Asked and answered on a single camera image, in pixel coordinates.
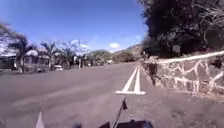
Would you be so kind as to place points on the row of roadside trees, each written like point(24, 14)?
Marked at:
point(21, 46)

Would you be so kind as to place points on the robot's own part dark body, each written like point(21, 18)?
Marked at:
point(133, 124)

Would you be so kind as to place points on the low building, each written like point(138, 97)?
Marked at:
point(35, 61)

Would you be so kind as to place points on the distant hill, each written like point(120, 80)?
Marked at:
point(131, 51)

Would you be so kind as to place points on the white car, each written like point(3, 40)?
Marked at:
point(58, 67)

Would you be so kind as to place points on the stone wall with pale joints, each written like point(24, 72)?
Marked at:
point(186, 73)

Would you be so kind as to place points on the small sign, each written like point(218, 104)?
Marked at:
point(176, 49)

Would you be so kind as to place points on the dense dark trees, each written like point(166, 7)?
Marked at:
point(180, 23)

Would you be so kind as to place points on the robot's own part pale stub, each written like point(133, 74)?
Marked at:
point(40, 122)

